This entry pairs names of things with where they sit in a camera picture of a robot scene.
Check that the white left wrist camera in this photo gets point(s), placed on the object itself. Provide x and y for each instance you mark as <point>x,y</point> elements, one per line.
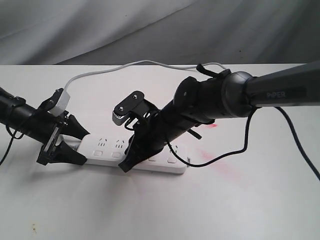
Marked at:
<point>60,101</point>

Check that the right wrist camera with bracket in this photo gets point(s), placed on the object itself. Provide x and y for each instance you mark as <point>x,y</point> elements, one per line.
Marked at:
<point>134,106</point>

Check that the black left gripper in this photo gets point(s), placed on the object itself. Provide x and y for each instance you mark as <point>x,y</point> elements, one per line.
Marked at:
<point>49,121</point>

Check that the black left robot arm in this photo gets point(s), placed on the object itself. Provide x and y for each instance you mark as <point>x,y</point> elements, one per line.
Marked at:
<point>17,117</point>

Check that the grey backdrop cloth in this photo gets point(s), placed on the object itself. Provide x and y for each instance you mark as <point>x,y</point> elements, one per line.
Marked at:
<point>177,32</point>

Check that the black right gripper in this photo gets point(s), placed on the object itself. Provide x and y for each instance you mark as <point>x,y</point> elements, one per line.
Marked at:
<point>152,133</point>

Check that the white five-socket power strip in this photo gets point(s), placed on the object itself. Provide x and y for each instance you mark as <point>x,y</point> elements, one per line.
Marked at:
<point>109,152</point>

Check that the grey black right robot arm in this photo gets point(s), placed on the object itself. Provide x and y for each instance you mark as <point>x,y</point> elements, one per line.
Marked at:
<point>223,95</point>

